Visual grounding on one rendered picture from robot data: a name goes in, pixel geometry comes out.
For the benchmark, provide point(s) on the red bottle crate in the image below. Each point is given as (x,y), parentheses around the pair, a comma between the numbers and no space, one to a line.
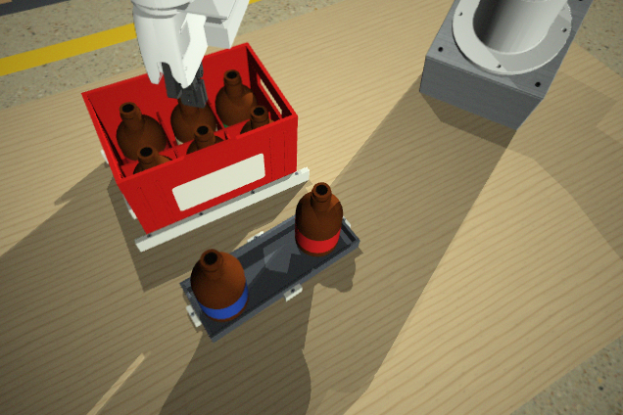
(174,190)

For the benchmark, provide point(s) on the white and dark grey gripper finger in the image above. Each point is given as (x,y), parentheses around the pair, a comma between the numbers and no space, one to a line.
(193,96)
(199,75)

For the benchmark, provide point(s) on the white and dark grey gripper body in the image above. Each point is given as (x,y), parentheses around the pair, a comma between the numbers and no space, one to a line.
(176,38)

